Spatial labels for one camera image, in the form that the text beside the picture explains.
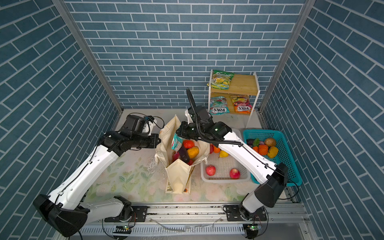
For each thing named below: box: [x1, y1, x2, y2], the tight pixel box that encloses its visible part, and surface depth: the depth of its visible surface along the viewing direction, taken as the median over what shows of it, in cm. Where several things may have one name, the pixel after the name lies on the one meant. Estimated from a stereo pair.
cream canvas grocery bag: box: [155, 114, 211, 195], surface depth 78 cm
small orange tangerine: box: [213, 145, 221, 154], surface depth 53 cm
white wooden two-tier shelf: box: [208, 69, 261, 128], surface depth 91 cm
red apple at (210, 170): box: [205, 165, 217, 176], surface depth 85 cm
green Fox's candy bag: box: [210, 96, 231, 115], surface depth 101 cm
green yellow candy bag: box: [206, 70, 235, 90], surface depth 90 cm
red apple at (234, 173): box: [229, 168, 241, 180], surface depth 84 cm
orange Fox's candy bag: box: [230, 95, 253, 114], surface depth 101 cm
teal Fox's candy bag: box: [171, 132, 183, 152], surface depth 72 cm
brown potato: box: [264, 137, 277, 147], surface depth 97 cm
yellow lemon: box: [219, 150, 229, 158], surface depth 93 cm
